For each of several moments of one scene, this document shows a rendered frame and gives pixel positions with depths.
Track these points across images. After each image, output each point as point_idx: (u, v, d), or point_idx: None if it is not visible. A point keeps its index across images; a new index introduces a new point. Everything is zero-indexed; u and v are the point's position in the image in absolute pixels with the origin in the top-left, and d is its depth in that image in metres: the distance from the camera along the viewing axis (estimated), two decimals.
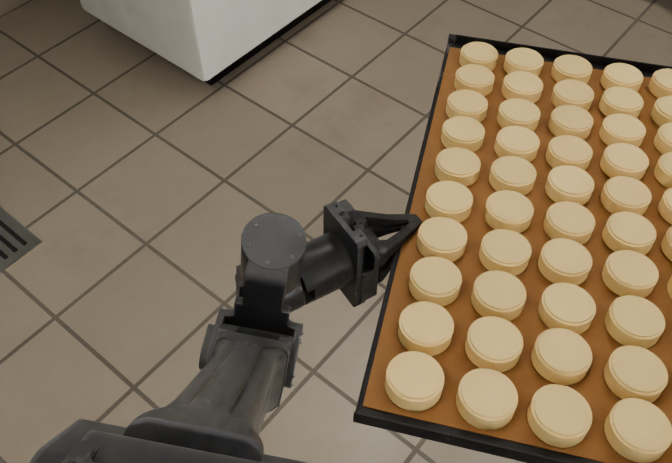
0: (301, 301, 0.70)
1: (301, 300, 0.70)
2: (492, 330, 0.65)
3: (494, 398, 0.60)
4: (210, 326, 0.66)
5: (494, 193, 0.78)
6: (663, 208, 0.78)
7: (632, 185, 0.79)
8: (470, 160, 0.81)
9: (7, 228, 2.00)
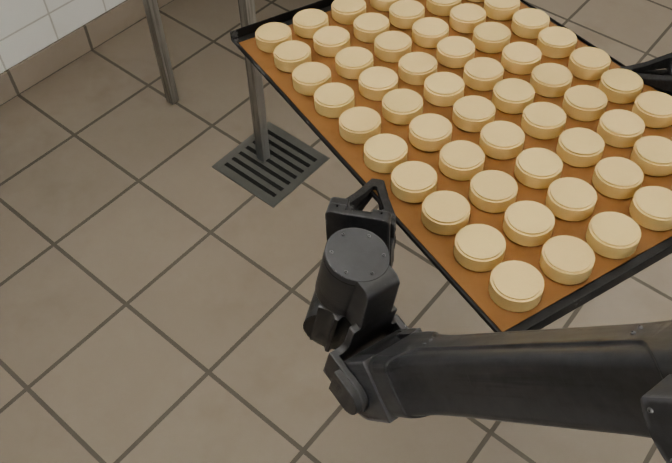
0: None
1: None
2: (522, 213, 0.74)
3: (576, 253, 0.70)
4: (338, 372, 0.63)
5: (409, 125, 0.85)
6: (511, 66, 0.93)
7: (481, 62, 0.92)
8: (367, 113, 0.86)
9: (294, 147, 2.20)
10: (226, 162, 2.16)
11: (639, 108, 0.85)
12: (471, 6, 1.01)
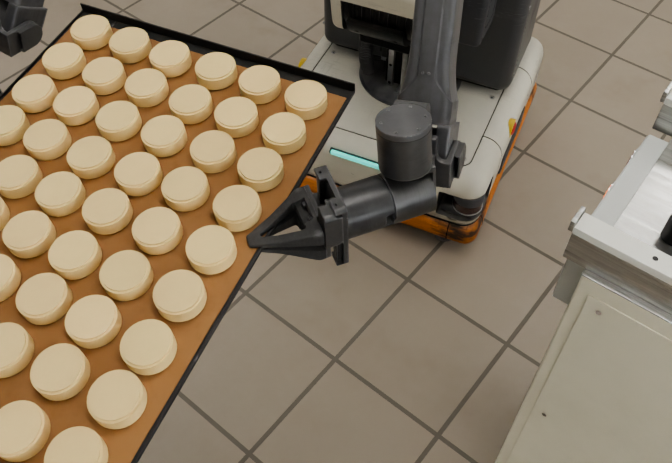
0: None
1: (379, 177, 0.80)
2: (234, 116, 0.83)
3: (256, 74, 0.87)
4: (457, 155, 0.80)
5: (161, 246, 0.74)
6: (5, 214, 0.77)
7: (16, 235, 0.75)
8: (164, 288, 0.70)
9: None
10: None
11: (45, 97, 0.86)
12: None
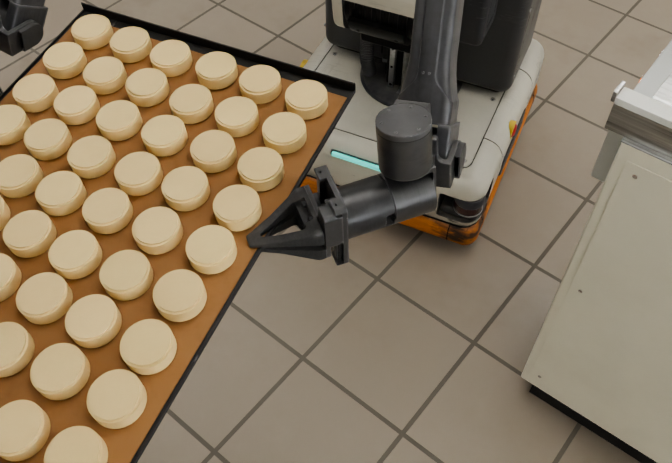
0: None
1: (379, 177, 0.80)
2: (235, 116, 0.83)
3: (257, 74, 0.87)
4: (457, 155, 0.80)
5: (161, 246, 0.74)
6: (5, 214, 0.77)
7: (16, 234, 0.75)
8: (164, 288, 0.70)
9: None
10: None
11: (45, 96, 0.86)
12: None
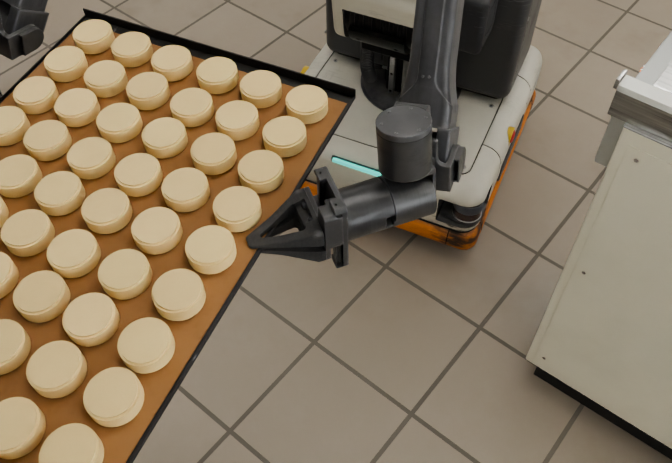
0: None
1: None
2: (235, 119, 0.83)
3: (257, 79, 0.87)
4: (457, 158, 0.80)
5: (160, 246, 0.73)
6: (4, 213, 0.77)
7: (14, 232, 0.74)
8: (163, 287, 0.70)
9: None
10: None
11: (46, 98, 0.86)
12: None
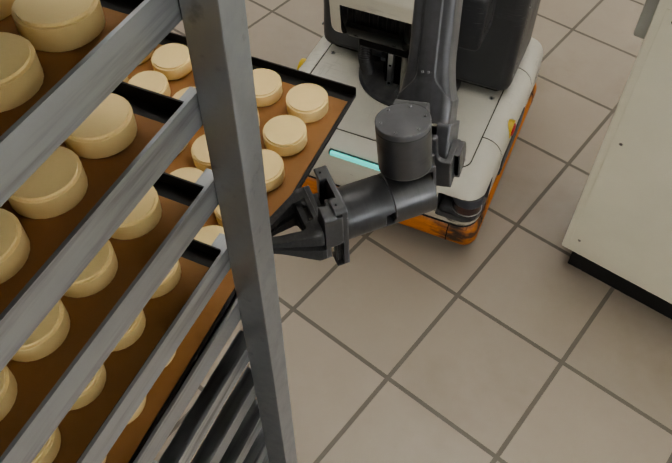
0: None
1: (379, 177, 0.80)
2: None
3: (258, 77, 0.87)
4: (457, 154, 0.80)
5: None
6: None
7: None
8: None
9: None
10: None
11: None
12: None
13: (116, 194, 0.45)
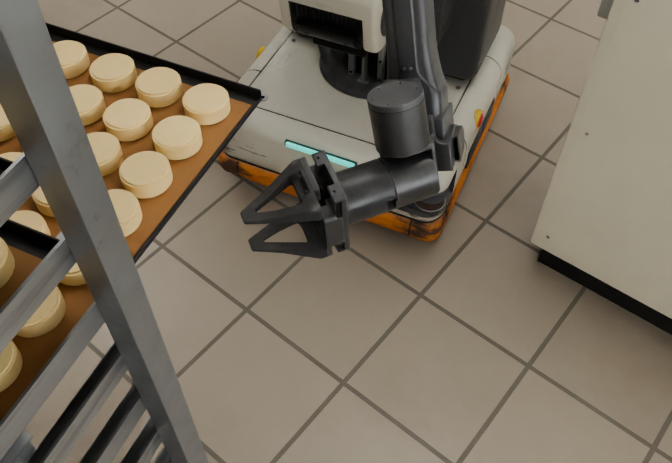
0: None
1: None
2: (125, 118, 0.76)
3: (155, 76, 0.80)
4: (455, 135, 0.78)
5: None
6: None
7: None
8: None
9: None
10: None
11: None
12: None
13: None
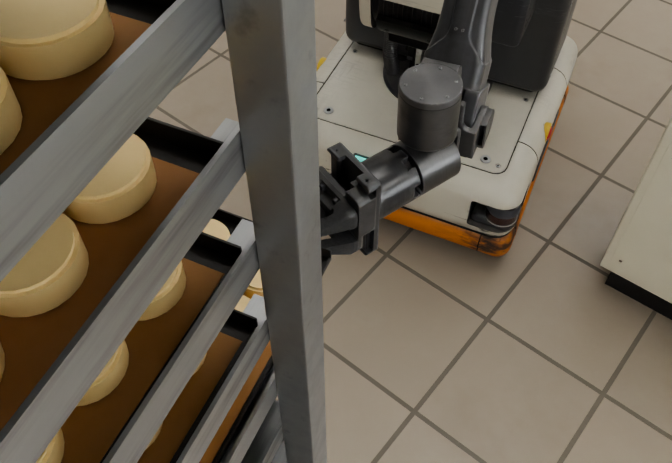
0: None
1: (390, 147, 0.71)
2: None
3: None
4: (484, 123, 0.72)
5: None
6: None
7: None
8: None
9: None
10: None
11: None
12: None
13: (130, 284, 0.31)
